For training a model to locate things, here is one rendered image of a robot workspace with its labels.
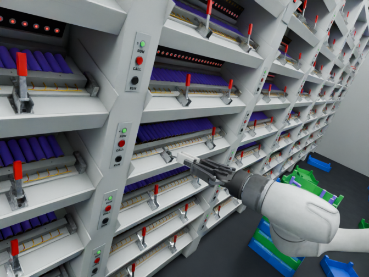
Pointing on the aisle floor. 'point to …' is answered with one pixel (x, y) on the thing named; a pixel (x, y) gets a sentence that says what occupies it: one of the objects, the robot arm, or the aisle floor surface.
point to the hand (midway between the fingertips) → (188, 160)
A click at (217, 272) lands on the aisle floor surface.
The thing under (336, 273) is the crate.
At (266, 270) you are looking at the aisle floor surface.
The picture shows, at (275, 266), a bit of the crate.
